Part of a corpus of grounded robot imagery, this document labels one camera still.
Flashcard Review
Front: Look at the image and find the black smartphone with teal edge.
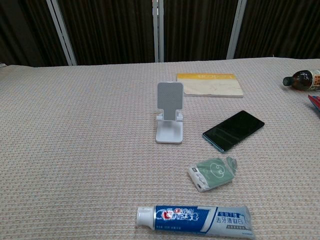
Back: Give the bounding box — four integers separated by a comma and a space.
201, 110, 266, 153

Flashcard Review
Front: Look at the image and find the white phone stand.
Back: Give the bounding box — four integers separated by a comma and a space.
155, 81, 185, 145

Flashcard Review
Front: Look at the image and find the blue biscuit packet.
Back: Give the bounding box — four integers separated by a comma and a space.
307, 94, 320, 111

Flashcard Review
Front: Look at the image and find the orange and white pouch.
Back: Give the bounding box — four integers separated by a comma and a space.
176, 72, 245, 99

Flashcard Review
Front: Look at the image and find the green tissue packet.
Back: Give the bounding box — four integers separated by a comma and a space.
187, 156, 239, 194

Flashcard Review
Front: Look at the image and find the beige woven tablecloth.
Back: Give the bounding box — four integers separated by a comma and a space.
0, 56, 320, 240

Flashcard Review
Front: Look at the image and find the blue white toothpaste tube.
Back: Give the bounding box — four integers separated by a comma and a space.
136, 204, 257, 240

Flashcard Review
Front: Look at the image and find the dark drink bottle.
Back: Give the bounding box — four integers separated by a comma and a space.
282, 69, 320, 92

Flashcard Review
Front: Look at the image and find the black folding screen white frame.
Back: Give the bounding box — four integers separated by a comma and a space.
0, 0, 320, 68

